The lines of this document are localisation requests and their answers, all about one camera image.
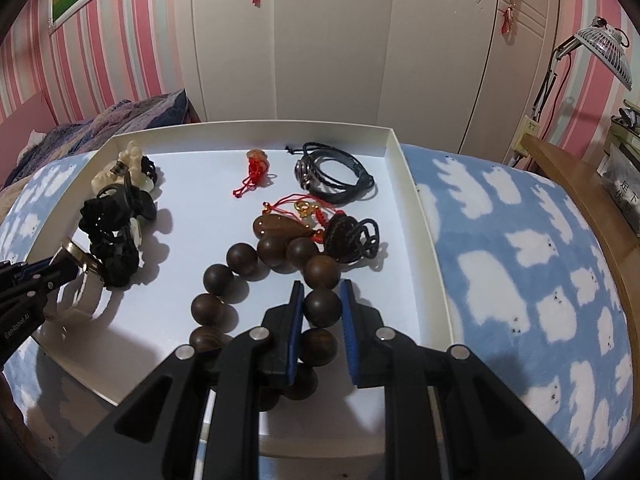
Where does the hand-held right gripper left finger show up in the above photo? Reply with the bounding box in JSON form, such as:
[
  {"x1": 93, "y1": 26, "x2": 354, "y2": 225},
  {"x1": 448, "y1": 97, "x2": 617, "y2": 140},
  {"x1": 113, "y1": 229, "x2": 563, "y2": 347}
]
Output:
[{"x1": 57, "y1": 280, "x2": 306, "y2": 480}]

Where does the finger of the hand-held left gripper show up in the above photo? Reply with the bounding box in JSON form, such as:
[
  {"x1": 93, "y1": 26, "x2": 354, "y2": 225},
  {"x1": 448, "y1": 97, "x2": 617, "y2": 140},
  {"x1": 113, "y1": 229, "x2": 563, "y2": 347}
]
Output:
[
  {"x1": 0, "y1": 252, "x2": 80, "y2": 286},
  {"x1": 0, "y1": 282, "x2": 56, "y2": 311}
]

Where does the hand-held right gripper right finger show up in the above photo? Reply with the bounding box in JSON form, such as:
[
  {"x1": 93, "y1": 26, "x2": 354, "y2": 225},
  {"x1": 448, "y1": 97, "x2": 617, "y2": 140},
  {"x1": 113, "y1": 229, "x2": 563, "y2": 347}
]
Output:
[{"x1": 340, "y1": 279, "x2": 586, "y2": 480}]

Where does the gold rimmed metal bangle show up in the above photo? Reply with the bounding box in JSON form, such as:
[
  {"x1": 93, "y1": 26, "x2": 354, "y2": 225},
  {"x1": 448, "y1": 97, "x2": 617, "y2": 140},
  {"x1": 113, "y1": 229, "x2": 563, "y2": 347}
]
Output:
[{"x1": 59, "y1": 239, "x2": 104, "y2": 275}]

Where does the dark wooden bead bracelet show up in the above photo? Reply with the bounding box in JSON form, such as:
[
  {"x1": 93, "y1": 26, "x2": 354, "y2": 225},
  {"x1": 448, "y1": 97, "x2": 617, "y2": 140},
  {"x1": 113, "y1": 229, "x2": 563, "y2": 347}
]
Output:
[{"x1": 189, "y1": 237, "x2": 343, "y2": 413}]

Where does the white tray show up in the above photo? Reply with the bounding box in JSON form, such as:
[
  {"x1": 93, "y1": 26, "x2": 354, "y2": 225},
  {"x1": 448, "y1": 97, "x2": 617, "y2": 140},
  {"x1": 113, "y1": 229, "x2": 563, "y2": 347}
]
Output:
[{"x1": 25, "y1": 119, "x2": 458, "y2": 461}]

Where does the white bangle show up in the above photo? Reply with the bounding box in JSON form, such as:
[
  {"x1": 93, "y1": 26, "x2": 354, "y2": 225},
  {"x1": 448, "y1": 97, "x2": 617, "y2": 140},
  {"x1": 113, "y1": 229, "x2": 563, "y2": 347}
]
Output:
[{"x1": 44, "y1": 270, "x2": 107, "y2": 322}]

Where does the black scrunchie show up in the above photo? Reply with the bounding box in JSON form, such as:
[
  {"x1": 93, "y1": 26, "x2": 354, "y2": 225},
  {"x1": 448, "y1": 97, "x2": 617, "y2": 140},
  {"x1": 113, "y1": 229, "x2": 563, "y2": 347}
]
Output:
[
  {"x1": 89, "y1": 230, "x2": 143, "y2": 289},
  {"x1": 81, "y1": 184, "x2": 157, "y2": 235}
]

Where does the pink headboard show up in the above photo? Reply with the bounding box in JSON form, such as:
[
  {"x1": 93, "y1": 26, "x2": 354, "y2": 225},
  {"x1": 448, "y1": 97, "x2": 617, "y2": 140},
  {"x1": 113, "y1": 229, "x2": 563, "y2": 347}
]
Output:
[{"x1": 0, "y1": 92, "x2": 58, "y2": 133}]

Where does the blue cloud-print blanket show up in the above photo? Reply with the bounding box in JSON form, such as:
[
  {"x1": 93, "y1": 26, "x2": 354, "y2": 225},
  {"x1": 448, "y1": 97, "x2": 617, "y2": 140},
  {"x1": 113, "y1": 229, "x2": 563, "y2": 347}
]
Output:
[{"x1": 0, "y1": 142, "x2": 636, "y2": 480}]

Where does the striped purple quilt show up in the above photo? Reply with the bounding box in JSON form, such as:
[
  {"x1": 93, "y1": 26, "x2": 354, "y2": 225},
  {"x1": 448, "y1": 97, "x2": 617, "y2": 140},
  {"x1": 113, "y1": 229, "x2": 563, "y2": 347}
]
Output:
[{"x1": 0, "y1": 89, "x2": 201, "y2": 188}]

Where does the cream wardrobe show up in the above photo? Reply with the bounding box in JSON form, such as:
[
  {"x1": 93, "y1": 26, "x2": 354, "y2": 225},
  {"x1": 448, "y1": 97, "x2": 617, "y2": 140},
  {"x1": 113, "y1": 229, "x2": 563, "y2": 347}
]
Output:
[{"x1": 172, "y1": 0, "x2": 561, "y2": 153}]

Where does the carved heart pendant black cord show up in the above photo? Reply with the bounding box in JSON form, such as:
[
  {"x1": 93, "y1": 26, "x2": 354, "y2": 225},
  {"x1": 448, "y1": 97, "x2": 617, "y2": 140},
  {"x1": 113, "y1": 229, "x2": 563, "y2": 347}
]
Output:
[{"x1": 320, "y1": 214, "x2": 382, "y2": 265}]

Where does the teardrop wooden pendant red cord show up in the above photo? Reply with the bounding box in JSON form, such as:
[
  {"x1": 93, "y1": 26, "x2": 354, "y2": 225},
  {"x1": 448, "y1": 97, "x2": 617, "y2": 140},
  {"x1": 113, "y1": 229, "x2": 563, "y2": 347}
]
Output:
[{"x1": 251, "y1": 194, "x2": 328, "y2": 243}]

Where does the small black hair tie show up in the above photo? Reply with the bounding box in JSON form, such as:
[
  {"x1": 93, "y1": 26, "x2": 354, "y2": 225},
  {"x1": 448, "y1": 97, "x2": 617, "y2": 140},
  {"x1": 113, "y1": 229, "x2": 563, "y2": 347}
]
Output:
[{"x1": 139, "y1": 156, "x2": 163, "y2": 184}]

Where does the black and cream hair tie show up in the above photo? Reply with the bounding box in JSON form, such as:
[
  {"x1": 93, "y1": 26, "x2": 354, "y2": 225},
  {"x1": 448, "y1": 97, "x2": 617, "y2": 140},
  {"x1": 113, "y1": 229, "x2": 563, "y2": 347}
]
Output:
[{"x1": 94, "y1": 141, "x2": 151, "y2": 192}]

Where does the black braided bracelet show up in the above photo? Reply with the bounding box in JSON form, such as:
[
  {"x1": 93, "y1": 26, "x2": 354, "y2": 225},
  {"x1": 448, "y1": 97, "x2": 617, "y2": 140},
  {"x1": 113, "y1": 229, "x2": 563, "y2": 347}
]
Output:
[{"x1": 286, "y1": 142, "x2": 377, "y2": 205}]

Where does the orange stone red cord pendant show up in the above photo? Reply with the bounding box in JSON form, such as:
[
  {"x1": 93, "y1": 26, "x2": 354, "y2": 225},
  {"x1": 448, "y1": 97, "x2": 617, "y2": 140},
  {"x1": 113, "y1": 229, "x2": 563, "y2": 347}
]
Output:
[{"x1": 232, "y1": 149, "x2": 276, "y2": 198}]

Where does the wall outlet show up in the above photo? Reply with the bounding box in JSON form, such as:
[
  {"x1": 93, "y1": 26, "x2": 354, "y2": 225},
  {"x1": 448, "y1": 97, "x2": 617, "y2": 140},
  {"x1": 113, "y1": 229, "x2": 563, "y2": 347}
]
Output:
[{"x1": 515, "y1": 115, "x2": 541, "y2": 153}]

